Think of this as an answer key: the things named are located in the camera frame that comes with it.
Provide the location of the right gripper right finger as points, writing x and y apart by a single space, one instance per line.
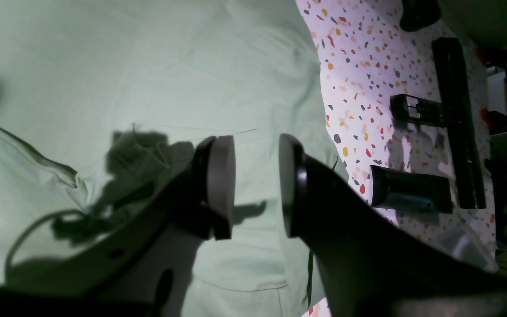
368 267

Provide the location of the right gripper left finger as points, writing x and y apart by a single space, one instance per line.
142 269

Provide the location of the light green T-shirt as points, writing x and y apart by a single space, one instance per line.
103 101

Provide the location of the black TV remote control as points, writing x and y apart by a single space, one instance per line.
419 111

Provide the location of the long black bar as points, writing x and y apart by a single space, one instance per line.
451 72

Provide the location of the black game controller grip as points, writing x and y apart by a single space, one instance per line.
418 14

